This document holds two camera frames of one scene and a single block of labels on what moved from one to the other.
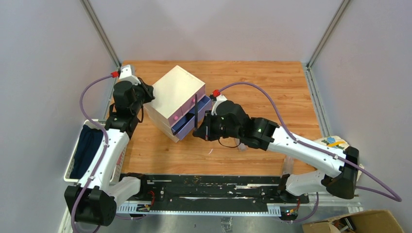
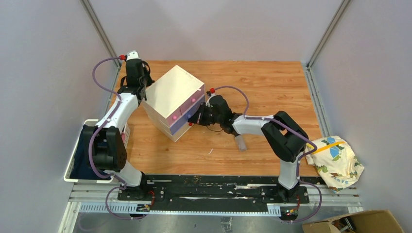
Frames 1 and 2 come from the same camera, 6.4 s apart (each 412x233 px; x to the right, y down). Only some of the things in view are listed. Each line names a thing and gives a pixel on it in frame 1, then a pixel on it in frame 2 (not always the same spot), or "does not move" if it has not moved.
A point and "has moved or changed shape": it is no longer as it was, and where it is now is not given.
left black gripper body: (142, 96) to (146, 80)
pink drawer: (191, 101) does not move
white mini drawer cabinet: (172, 111) does not move
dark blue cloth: (88, 146) does not move
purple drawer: (187, 126) has moved or changed shape
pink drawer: (176, 116) does not move
